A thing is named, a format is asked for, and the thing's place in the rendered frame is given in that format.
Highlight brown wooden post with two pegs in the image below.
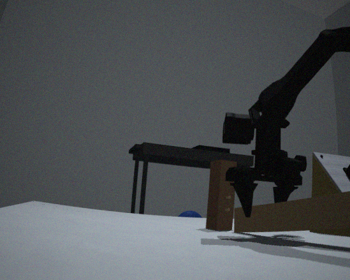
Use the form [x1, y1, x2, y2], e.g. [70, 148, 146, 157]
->
[205, 159, 237, 230]

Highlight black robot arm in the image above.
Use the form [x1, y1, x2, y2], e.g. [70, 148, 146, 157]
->
[222, 27, 350, 177]

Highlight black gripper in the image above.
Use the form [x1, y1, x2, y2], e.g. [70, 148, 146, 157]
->
[226, 144, 303, 217]

